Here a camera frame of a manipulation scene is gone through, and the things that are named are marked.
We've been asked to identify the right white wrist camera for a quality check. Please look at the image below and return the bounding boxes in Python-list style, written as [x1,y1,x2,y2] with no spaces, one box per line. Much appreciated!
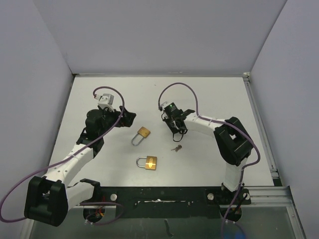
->
[159,101,168,112]

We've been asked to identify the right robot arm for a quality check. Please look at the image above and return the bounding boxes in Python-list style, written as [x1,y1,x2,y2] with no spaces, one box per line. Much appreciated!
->
[159,102,253,204]

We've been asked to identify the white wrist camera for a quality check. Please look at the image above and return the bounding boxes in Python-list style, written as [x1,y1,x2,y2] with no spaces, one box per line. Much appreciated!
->
[159,101,168,112]
[95,94,114,112]

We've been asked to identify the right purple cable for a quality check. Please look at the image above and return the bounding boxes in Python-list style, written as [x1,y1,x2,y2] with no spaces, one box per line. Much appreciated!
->
[159,82,261,239]

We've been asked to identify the aluminium right rail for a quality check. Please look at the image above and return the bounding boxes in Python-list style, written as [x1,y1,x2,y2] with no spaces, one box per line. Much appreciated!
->
[243,72,282,187]

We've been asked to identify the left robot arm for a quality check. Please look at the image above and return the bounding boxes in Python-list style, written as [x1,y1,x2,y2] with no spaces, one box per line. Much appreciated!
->
[24,106,137,227]

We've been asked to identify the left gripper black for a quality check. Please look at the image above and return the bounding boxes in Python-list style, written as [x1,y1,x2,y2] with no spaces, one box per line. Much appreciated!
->
[98,106,136,137]

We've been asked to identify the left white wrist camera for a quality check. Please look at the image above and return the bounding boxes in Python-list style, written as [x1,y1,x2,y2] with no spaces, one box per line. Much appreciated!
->
[95,94,114,112]

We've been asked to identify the brass padlock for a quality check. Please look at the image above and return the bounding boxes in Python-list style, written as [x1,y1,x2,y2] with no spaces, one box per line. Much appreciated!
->
[131,126,151,146]
[136,156,158,170]

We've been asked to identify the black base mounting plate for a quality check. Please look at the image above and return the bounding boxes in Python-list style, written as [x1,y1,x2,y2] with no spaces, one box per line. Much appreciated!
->
[81,187,251,223]

